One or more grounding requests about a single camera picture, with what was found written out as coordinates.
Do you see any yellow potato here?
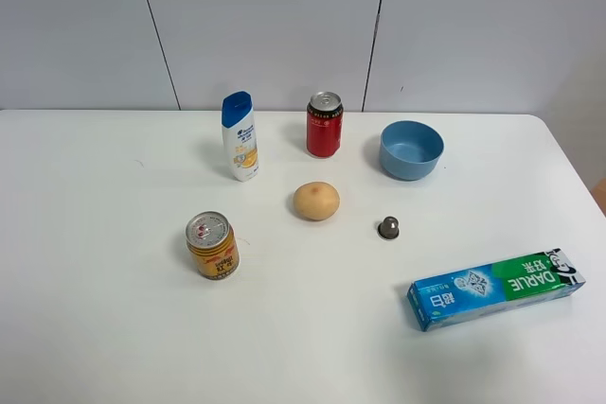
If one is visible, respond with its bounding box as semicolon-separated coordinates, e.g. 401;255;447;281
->
293;182;340;221

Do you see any red soda can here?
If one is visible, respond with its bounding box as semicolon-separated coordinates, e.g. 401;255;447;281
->
306;92;344;158

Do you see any white blue shampoo bottle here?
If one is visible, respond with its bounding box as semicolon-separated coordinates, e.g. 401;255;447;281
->
222;91;258;182

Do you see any small grey coffee capsule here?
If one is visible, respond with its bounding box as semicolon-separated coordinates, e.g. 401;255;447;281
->
377;216;400;240

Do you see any blue plastic bowl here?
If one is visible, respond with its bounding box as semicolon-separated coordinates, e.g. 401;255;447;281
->
379;120;444;182

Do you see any gold energy drink can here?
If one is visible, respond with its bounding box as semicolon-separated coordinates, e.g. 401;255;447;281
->
186;211;240;280

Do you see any blue green toothpaste box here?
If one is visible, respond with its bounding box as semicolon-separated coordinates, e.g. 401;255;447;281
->
407;248;585;332

